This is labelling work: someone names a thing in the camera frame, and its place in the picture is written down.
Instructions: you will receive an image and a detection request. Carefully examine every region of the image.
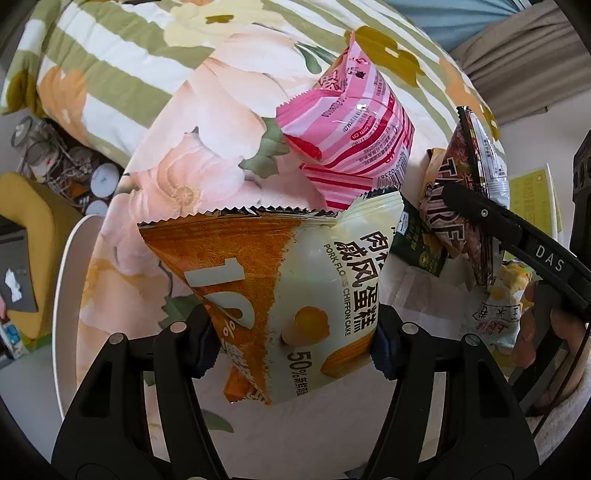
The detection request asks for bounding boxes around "green striped floral blanket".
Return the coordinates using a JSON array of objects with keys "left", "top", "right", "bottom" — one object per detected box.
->
[{"left": 0, "top": 0, "right": 504, "bottom": 158}]

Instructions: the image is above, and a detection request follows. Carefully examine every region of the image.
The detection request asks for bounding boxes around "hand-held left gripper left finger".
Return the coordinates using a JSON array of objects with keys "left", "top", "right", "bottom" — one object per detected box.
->
[{"left": 52, "top": 305, "right": 232, "bottom": 467}]

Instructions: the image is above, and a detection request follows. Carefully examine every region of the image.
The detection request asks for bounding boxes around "beige right curtain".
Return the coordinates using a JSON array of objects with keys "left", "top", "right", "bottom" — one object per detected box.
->
[{"left": 450, "top": 0, "right": 591, "bottom": 125}]

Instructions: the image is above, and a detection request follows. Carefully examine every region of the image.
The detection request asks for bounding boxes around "yellow white corn snack packet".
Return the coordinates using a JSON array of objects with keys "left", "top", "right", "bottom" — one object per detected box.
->
[{"left": 475, "top": 261, "right": 534, "bottom": 356}]

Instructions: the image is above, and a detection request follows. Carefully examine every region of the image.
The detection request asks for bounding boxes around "white crumpled tissue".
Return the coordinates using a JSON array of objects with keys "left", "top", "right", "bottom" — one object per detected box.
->
[{"left": 4, "top": 270, "right": 24, "bottom": 303}]

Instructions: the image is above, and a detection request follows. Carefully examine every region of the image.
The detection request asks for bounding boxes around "blue white carton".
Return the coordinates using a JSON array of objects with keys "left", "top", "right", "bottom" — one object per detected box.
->
[{"left": 0, "top": 320, "right": 28, "bottom": 361}]

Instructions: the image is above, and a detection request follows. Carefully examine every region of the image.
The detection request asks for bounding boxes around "yellow chair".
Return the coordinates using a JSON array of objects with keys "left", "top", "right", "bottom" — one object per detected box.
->
[{"left": 0, "top": 172, "right": 84, "bottom": 370}]

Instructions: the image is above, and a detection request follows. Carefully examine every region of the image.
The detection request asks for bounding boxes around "person's right hand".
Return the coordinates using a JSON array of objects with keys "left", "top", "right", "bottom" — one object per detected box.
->
[{"left": 515, "top": 281, "right": 591, "bottom": 407}]

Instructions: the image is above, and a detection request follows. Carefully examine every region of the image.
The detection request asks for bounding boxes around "light blue cloth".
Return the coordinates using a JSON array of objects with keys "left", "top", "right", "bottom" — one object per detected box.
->
[{"left": 385, "top": 0, "right": 522, "bottom": 51}]

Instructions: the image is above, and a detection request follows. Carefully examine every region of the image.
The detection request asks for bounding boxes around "grey box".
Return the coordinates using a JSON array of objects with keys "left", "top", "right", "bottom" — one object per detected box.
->
[{"left": 0, "top": 215, "right": 40, "bottom": 319}]

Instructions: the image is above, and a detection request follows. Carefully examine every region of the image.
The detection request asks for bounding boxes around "dark brown snack packet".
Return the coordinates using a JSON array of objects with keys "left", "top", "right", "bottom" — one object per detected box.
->
[{"left": 418, "top": 105, "right": 511, "bottom": 287}]

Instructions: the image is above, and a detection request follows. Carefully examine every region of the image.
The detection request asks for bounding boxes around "green cardboard box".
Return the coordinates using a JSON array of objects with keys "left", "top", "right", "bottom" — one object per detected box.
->
[{"left": 508, "top": 164, "right": 565, "bottom": 236}]

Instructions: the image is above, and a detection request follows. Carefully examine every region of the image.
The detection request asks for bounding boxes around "pink striped snack packet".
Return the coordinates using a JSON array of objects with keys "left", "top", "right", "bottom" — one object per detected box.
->
[{"left": 276, "top": 30, "right": 416, "bottom": 213}]

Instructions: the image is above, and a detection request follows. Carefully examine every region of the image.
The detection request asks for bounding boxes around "floral tablecloth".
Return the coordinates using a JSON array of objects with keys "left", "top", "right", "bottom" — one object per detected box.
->
[{"left": 76, "top": 23, "right": 573, "bottom": 462}]

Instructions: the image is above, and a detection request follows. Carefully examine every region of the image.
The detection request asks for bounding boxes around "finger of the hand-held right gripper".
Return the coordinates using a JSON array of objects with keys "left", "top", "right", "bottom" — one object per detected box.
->
[
  {"left": 571, "top": 138, "right": 591, "bottom": 250},
  {"left": 441, "top": 185, "right": 525, "bottom": 252}
]

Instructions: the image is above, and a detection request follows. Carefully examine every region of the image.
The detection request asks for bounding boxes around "orange white cake packet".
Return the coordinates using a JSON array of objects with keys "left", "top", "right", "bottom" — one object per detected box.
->
[{"left": 137, "top": 188, "right": 403, "bottom": 407}]

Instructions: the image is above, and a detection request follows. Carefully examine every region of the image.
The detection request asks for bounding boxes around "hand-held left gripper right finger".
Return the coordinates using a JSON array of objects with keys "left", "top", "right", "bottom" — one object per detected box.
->
[{"left": 365, "top": 309, "right": 541, "bottom": 467}]

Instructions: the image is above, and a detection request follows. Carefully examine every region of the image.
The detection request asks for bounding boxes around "dark green snack packet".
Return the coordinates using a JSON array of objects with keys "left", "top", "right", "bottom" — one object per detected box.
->
[{"left": 389, "top": 196, "right": 448, "bottom": 278}]

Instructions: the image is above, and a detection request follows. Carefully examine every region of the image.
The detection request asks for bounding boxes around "glass jar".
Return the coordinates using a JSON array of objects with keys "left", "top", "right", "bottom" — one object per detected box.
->
[{"left": 14, "top": 115, "right": 51, "bottom": 160}]

